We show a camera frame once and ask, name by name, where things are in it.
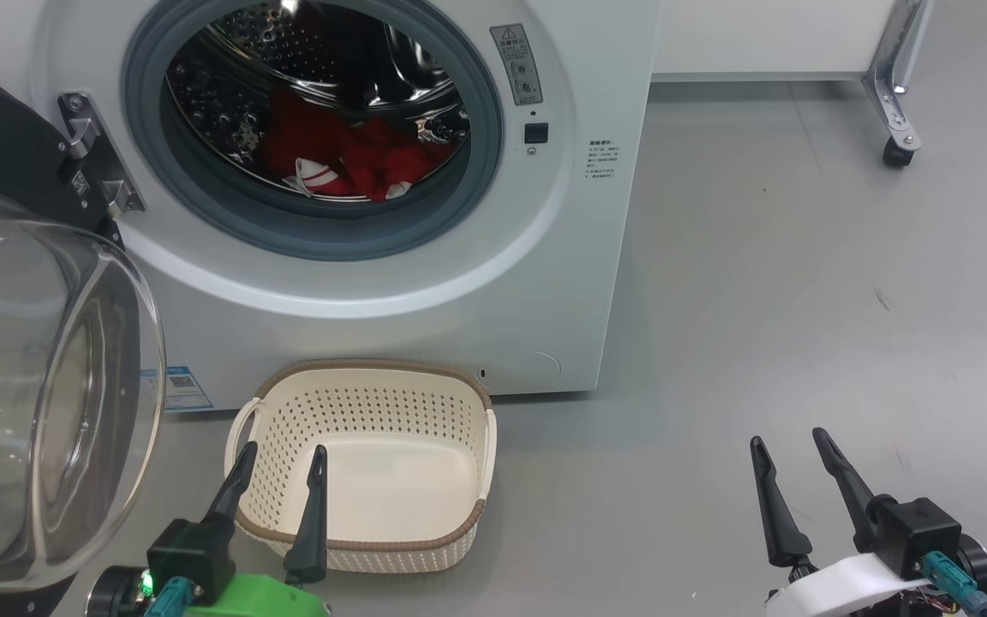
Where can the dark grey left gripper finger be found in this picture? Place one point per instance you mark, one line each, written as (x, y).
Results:
(312, 531)
(235, 488)

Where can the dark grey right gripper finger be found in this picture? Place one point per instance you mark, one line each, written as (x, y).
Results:
(849, 488)
(780, 523)

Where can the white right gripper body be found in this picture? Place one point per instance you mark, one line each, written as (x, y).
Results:
(836, 587)

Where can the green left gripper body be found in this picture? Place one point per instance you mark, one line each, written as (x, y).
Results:
(262, 600)

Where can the red and white garment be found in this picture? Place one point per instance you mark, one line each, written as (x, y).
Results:
(373, 163)

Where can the black round glass washer door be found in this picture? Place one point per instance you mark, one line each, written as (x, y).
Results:
(5, 137)

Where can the cream perforated laundry basket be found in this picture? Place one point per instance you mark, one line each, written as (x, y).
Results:
(399, 488)

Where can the white front-load washing machine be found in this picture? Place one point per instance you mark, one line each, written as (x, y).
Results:
(502, 283)

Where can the metal door hinge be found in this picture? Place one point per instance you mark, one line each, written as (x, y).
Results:
(95, 150)

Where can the black door latch slot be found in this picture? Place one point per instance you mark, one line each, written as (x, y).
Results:
(536, 133)

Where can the blue energy label sticker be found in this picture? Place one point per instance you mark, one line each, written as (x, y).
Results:
(189, 390)

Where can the round drain filter cover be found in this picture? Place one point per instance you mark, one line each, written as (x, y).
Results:
(528, 370)

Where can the black caster wheel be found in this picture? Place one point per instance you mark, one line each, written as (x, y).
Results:
(896, 154)

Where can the small black text sticker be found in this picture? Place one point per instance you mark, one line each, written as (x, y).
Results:
(602, 161)

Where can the silver metal cart leg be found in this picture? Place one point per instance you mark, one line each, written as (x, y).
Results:
(896, 51)

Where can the white cabinet panel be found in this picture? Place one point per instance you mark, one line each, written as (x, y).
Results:
(759, 34)

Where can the grey warning label sticker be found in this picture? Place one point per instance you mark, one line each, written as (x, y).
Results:
(517, 64)

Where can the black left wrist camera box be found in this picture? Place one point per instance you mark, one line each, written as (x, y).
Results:
(194, 553)

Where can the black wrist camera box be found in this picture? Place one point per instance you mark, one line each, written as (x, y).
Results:
(194, 553)
(918, 527)

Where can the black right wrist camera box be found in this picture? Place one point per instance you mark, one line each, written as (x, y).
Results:
(918, 527)

